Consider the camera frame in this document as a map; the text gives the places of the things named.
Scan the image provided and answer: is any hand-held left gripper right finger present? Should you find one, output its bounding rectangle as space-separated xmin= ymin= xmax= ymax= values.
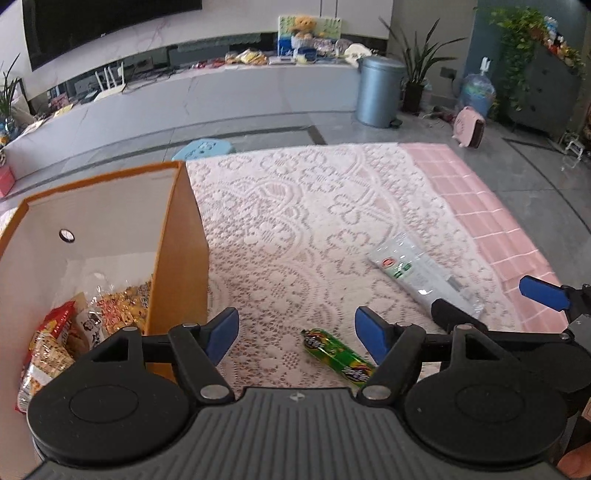
xmin=355 ymin=305 xmax=511 ymax=400

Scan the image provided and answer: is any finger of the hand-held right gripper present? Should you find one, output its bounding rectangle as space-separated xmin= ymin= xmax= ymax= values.
xmin=518 ymin=275 xmax=591 ymax=319
xmin=431 ymin=298 xmax=568 ymax=357

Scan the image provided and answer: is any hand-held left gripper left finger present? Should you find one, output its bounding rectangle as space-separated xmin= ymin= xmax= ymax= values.
xmin=78 ymin=308 xmax=240 ymax=401

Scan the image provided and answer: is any green sausage stick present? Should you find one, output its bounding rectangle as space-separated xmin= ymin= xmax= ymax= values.
xmin=300 ymin=327 xmax=376 ymax=387

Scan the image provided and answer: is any white green-label snack packet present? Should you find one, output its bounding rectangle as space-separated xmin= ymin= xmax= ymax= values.
xmin=368 ymin=232 xmax=486 ymax=320

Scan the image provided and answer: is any orange cardboard box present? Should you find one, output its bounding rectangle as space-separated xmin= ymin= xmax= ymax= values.
xmin=0 ymin=161 xmax=211 ymax=480

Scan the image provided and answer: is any orange bean snack packet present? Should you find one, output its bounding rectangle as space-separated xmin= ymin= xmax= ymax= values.
xmin=99 ymin=276 xmax=154 ymax=339

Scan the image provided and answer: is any yellow packet with black label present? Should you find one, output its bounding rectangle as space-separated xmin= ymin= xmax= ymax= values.
xmin=69 ymin=291 xmax=110 ymax=354

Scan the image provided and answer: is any red-edged peanut snack packet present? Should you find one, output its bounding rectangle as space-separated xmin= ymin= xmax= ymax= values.
xmin=16 ymin=300 xmax=78 ymax=415

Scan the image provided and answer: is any pile of snacks on console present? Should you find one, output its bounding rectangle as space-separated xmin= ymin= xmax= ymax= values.
xmin=223 ymin=47 xmax=269 ymax=66

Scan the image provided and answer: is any person's right hand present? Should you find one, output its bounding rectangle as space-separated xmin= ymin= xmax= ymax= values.
xmin=556 ymin=397 xmax=591 ymax=480

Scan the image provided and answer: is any pink checked tablecloth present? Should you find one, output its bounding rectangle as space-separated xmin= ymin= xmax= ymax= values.
xmin=398 ymin=142 xmax=571 ymax=334

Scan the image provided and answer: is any small white rack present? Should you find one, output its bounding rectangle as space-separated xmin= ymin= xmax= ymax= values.
xmin=560 ymin=133 xmax=588 ymax=170

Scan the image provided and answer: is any light blue plastic stool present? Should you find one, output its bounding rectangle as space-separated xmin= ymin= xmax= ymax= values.
xmin=172 ymin=137 xmax=237 ymax=163

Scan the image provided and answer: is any dark grey cabinet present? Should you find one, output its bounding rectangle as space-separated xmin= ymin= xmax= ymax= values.
xmin=507 ymin=41 xmax=588 ymax=140

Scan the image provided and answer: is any blue water jug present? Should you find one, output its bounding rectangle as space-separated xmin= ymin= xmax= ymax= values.
xmin=458 ymin=58 xmax=498 ymax=117

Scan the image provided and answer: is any grey television console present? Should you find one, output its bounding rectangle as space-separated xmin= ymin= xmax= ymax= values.
xmin=0 ymin=60 xmax=366 ymax=200

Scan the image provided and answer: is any grey pedal trash bin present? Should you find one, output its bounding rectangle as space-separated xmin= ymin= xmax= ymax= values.
xmin=355 ymin=55 xmax=408 ymax=128

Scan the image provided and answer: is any potted long-leaf plant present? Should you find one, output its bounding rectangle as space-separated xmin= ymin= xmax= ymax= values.
xmin=379 ymin=16 xmax=468 ymax=114

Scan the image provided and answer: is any trailing ivy plant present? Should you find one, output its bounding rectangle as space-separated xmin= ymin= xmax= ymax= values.
xmin=479 ymin=6 xmax=583 ymax=112

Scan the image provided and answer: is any pink box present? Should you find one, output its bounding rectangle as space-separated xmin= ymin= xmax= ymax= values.
xmin=0 ymin=163 xmax=18 ymax=198

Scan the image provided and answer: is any white router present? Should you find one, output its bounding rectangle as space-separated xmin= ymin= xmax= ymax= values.
xmin=93 ymin=61 xmax=126 ymax=94

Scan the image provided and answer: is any white hat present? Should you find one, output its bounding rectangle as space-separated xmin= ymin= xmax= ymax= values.
xmin=343 ymin=41 xmax=373 ymax=64

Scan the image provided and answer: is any green and white gift box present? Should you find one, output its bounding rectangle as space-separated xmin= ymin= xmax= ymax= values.
xmin=277 ymin=14 xmax=343 ymax=62

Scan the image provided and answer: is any brown teddy bear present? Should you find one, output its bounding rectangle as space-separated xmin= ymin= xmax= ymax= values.
xmin=290 ymin=15 xmax=318 ymax=41

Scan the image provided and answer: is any small potted green plant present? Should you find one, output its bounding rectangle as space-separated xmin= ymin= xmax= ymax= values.
xmin=0 ymin=52 xmax=25 ymax=139

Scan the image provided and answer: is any black television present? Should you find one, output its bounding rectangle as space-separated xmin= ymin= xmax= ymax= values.
xmin=22 ymin=0 xmax=204 ymax=72

